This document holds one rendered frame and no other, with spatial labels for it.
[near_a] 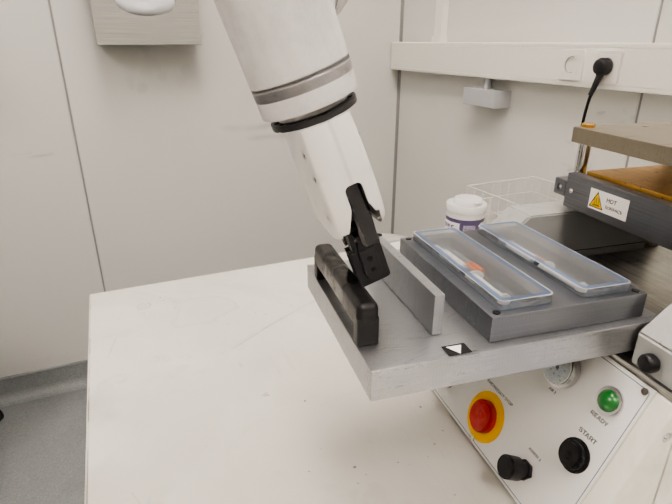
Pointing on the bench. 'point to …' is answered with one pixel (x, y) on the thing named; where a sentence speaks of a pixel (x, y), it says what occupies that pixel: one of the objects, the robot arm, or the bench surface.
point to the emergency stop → (483, 416)
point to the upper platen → (640, 179)
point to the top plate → (629, 139)
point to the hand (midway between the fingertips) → (367, 261)
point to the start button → (571, 454)
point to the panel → (552, 425)
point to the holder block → (609, 308)
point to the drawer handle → (348, 294)
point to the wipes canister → (465, 212)
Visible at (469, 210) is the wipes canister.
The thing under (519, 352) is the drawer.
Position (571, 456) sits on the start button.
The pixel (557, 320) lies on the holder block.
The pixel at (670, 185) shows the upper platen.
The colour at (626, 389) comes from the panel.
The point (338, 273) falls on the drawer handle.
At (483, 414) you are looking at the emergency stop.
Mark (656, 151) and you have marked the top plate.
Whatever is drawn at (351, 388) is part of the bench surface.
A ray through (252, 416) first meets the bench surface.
